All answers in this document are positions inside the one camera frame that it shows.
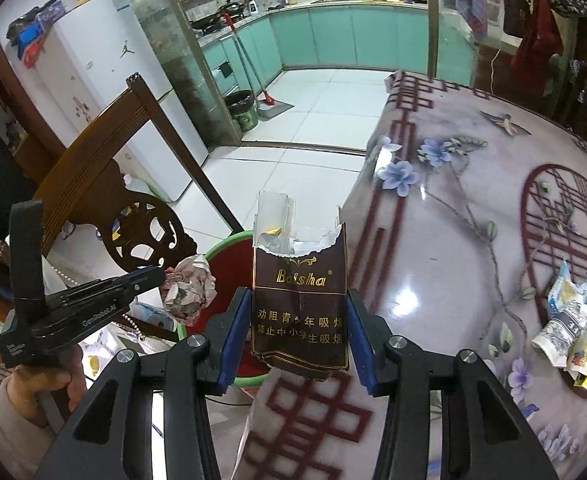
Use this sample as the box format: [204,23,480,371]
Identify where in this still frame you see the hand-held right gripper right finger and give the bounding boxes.
[346,289,559,480]

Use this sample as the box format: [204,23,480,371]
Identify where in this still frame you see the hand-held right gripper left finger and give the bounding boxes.
[34,287,252,480]

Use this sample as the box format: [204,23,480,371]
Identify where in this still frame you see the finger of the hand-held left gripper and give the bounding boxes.
[44,266,167,312]

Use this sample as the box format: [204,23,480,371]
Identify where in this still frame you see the green bin with red liner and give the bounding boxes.
[175,230,275,390]

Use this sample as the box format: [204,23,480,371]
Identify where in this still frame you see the printed paper ball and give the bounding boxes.
[161,254,218,325]

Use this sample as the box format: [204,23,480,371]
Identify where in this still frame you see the brown cigarette pack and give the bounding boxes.
[251,191,350,373]

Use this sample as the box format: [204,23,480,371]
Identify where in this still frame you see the person's left forearm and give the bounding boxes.
[0,370,70,480]

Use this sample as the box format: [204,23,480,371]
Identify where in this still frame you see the black trash bin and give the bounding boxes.
[224,90,260,134]

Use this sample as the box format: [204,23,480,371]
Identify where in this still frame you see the person's left hand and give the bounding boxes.
[20,345,89,414]

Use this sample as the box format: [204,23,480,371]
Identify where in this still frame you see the carved dark wooden chair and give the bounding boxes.
[32,74,245,283]

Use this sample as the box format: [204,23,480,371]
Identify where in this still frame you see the floral printed tablecloth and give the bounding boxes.
[214,70,587,480]

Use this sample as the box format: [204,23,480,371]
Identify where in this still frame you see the white refrigerator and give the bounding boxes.
[0,0,210,207]

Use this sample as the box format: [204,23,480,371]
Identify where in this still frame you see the blue white snack packet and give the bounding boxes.
[530,305,587,369]

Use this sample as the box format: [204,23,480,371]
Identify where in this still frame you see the pale snack packet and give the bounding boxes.
[545,260,587,312]

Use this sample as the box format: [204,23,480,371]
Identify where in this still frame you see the pile of clothes and bags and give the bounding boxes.
[5,1,68,69]

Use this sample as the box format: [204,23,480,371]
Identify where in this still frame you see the black wok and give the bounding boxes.
[216,0,247,19]

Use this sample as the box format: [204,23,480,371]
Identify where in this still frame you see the teal kitchen cabinets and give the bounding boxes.
[195,2,477,112]

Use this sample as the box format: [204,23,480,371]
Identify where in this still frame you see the red hanging garment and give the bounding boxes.
[510,0,565,97]

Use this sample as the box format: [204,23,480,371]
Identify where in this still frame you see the black hanging bag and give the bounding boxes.
[502,0,532,39]

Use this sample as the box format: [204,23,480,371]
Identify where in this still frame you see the white bead string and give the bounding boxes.
[48,259,145,343]

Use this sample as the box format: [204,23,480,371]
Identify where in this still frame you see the red handled mop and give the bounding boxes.
[223,12,295,122]

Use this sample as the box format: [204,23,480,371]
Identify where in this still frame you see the white cable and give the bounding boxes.
[487,47,505,94]

